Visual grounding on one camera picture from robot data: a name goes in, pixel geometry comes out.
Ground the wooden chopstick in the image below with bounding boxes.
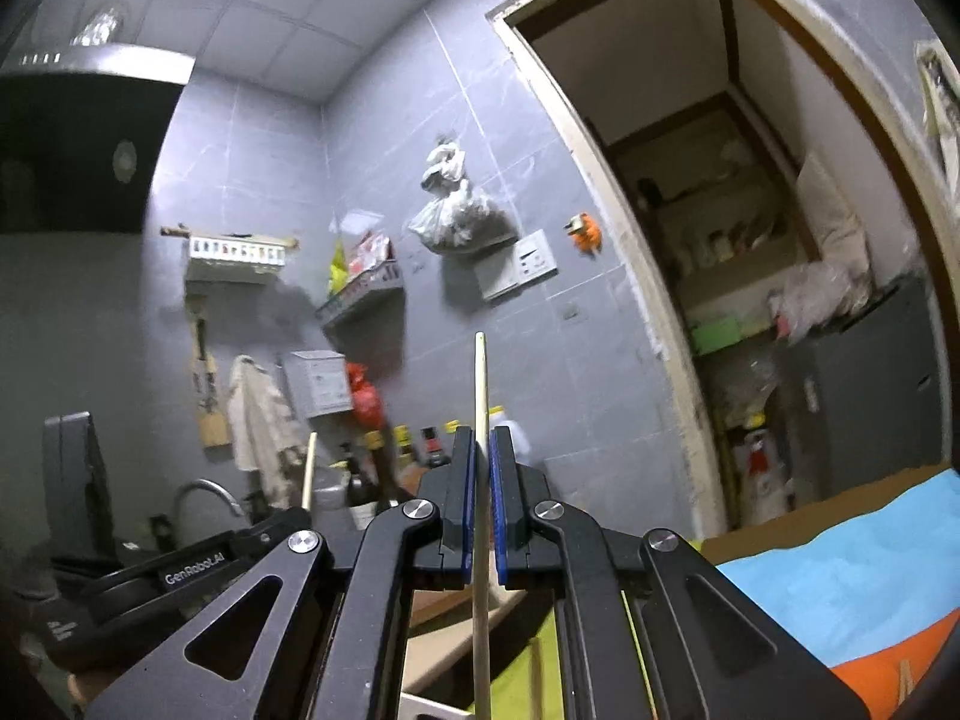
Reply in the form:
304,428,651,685
301,431,317,512
472,332,491,720

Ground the chrome kitchen faucet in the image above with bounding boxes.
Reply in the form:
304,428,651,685
171,478,247,544

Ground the white plastic utensil holder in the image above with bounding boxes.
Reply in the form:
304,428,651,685
397,692,473,720

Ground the wooden cutting board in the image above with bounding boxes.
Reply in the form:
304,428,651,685
409,587,526,629

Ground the dark soy sauce bottle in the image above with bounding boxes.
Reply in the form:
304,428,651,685
364,431,400,514

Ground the hanging beige towel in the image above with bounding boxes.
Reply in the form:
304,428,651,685
226,355,306,509

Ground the wooden knife holder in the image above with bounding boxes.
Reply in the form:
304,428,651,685
185,294,231,449

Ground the colourful patchwork table cloth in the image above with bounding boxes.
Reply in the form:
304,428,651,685
478,463,960,720

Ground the large oil jug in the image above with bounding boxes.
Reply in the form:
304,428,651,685
490,406,532,465

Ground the red plastic bag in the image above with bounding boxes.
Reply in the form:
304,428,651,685
347,362,386,431

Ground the dark grey cabinet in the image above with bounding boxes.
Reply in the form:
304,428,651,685
776,278,944,505

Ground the clear plastic bag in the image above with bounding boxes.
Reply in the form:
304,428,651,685
768,260,872,343

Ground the white plastic bag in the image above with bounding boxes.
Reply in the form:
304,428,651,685
407,137,517,255

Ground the black range hood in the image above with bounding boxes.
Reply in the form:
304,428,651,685
2,44,195,234

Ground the white wall box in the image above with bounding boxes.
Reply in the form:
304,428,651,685
283,349,353,421

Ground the grey wall shelf rack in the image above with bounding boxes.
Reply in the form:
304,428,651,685
316,259,404,328

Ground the white wall basket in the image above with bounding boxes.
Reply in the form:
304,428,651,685
160,224,299,284

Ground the white wall socket panel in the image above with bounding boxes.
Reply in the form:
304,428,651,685
473,229,558,302

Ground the orange wall hook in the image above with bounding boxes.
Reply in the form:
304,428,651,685
565,213,602,255

